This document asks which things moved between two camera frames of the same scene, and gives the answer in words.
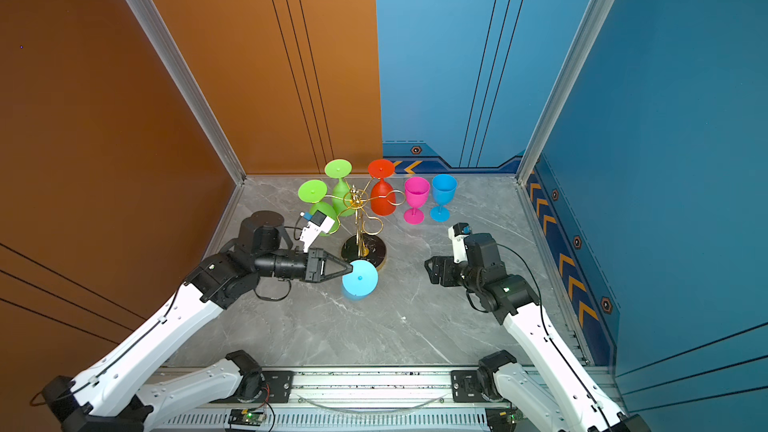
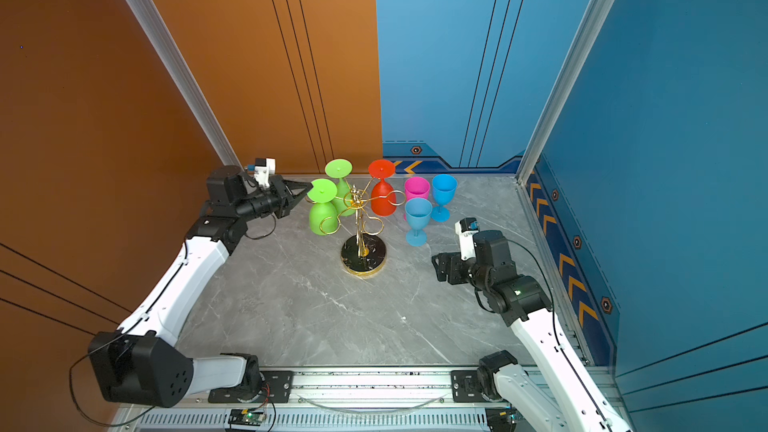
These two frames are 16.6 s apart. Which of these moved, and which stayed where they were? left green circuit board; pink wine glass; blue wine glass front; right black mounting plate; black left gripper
Moved: black left gripper; blue wine glass front
Stayed: right black mounting plate; pink wine glass; left green circuit board
